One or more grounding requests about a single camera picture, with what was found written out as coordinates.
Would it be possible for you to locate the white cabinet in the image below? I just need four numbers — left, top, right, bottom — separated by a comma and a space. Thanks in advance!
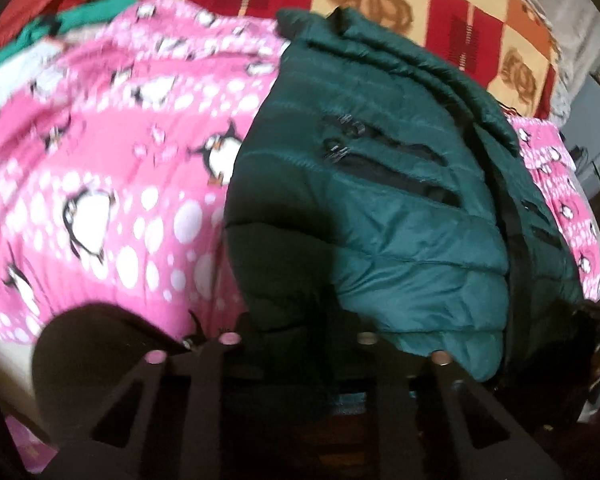
562, 74, 600, 192

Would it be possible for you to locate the white bed sheet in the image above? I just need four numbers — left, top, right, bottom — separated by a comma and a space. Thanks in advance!
0, 330, 47, 413

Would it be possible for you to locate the green puffer jacket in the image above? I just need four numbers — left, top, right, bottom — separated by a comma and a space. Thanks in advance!
222, 6, 600, 384

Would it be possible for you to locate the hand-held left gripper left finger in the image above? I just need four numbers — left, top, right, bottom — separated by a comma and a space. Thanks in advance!
55, 331, 266, 480

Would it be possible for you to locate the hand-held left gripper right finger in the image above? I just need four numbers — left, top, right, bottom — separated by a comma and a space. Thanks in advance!
352, 332, 567, 480

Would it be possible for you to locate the pink penguin blanket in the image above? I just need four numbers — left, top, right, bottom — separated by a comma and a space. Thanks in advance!
0, 0, 600, 352

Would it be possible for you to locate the green cloth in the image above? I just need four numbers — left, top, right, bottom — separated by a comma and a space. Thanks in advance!
17, 0, 149, 49

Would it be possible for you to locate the grey floral sheet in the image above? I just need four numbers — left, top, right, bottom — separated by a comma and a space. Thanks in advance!
485, 0, 600, 127

